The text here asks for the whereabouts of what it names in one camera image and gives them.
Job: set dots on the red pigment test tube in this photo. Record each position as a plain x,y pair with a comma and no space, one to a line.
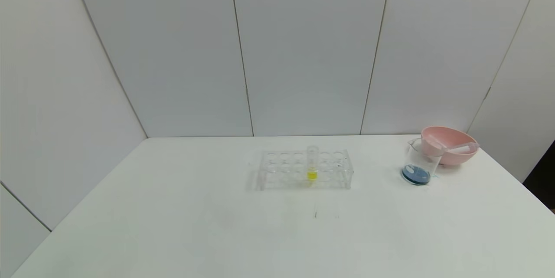
435,141

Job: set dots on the blue pigment test tube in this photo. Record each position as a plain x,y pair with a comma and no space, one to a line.
464,148

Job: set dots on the clear plastic test tube rack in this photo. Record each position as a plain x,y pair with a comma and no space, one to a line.
286,169

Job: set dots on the yellow pigment test tube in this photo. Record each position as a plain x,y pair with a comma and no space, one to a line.
312,175

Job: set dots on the clear plastic beaker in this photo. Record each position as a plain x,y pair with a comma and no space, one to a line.
417,171

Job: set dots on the pink plastic bowl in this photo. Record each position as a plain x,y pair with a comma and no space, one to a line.
455,158

